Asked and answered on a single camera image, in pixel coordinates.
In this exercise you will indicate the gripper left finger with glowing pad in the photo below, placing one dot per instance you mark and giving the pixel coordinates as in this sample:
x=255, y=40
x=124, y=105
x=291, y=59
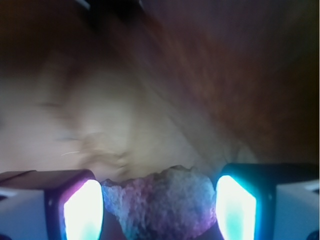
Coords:
x=50, y=205

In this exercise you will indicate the brown rough rock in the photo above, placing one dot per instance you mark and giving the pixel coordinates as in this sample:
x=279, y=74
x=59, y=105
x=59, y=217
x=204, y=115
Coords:
x=177, y=203

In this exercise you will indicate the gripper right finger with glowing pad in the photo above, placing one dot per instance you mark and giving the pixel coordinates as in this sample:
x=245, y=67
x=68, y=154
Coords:
x=278, y=201

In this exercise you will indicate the brown paper bag bin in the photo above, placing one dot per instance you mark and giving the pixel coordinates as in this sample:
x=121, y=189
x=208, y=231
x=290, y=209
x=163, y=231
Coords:
x=130, y=87

